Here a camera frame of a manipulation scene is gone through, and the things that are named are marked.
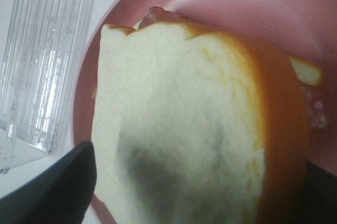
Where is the bread slice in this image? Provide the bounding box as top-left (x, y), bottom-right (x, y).
top-left (91, 23), bottom-right (309, 223)
top-left (288, 56), bottom-right (323, 86)

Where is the pink round plate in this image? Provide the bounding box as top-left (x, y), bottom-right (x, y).
top-left (70, 0), bottom-right (337, 224)

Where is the bacon strip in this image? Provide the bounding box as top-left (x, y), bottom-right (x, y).
top-left (134, 6), bottom-right (192, 29)

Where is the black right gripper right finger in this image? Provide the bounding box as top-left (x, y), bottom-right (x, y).
top-left (297, 162), bottom-right (336, 223)

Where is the green lettuce leaf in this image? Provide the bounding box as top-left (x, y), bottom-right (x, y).
top-left (301, 84), bottom-right (331, 130)

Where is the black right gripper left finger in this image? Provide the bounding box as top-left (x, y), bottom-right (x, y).
top-left (1, 141), bottom-right (97, 223)

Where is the clear left food container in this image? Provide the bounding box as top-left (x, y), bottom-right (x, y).
top-left (1, 0), bottom-right (94, 174)

